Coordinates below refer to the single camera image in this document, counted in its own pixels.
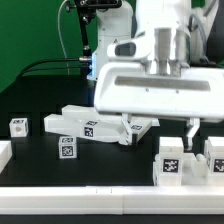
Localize black camera stand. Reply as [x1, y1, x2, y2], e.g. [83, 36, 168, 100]
[65, 0, 123, 76]

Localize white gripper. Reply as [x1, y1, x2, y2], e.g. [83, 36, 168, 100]
[94, 44, 224, 150]

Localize white chair seat block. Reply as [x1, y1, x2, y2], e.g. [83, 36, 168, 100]
[153, 153, 213, 186]

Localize small white tagged cube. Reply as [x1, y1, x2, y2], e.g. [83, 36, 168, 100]
[58, 136, 77, 159]

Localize white front border rail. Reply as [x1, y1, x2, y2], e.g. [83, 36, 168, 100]
[0, 186, 224, 215]

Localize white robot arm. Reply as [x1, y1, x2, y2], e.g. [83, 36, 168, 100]
[94, 0, 224, 144]

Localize white flat chair panel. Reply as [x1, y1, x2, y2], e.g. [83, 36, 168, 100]
[62, 105, 121, 123]

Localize white left border block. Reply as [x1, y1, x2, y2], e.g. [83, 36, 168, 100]
[0, 141, 12, 173]

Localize grey cable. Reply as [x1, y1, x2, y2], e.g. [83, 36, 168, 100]
[56, 0, 72, 75]

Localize small white cube with hole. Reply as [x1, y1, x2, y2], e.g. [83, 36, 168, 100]
[9, 118, 29, 137]

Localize black cables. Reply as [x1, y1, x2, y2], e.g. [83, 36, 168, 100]
[14, 57, 93, 79]

